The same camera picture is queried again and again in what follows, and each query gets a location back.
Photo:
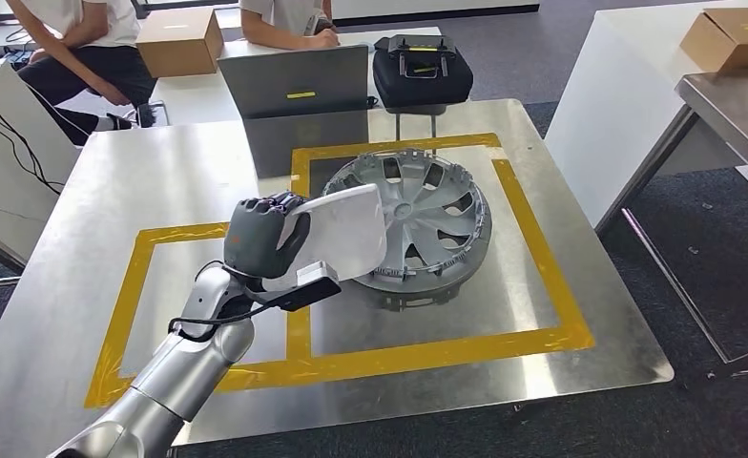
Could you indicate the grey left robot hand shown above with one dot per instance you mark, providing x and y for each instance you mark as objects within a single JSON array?
[{"x": 257, "y": 243}]

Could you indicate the white plastic shell part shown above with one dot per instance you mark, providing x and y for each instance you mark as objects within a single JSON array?
[{"x": 342, "y": 234}]

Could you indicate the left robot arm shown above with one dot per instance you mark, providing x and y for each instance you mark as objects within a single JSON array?
[{"x": 178, "y": 373}]

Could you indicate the grey wheel cover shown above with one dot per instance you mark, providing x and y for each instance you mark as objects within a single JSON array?
[{"x": 437, "y": 227}]

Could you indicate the stainless steel table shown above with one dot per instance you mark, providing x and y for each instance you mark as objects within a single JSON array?
[
  {"x": 64, "y": 253},
  {"x": 734, "y": 107}
]

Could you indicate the yellow table tape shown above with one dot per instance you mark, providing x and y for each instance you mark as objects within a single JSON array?
[{"x": 424, "y": 357}]

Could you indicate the brown cardboard box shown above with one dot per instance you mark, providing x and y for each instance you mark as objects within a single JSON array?
[
  {"x": 178, "y": 44},
  {"x": 728, "y": 41}
]

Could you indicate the person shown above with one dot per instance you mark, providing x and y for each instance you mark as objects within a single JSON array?
[
  {"x": 279, "y": 25},
  {"x": 89, "y": 69}
]

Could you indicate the black bag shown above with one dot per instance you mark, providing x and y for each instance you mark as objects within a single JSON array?
[{"x": 421, "y": 85}]

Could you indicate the black handheld controller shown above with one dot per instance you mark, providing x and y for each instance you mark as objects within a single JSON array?
[{"x": 421, "y": 50}]

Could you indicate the white side panel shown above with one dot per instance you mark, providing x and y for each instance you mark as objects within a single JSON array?
[
  {"x": 7, "y": 170},
  {"x": 614, "y": 114}
]

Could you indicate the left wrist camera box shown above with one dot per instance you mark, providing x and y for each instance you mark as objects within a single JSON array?
[{"x": 314, "y": 281}]

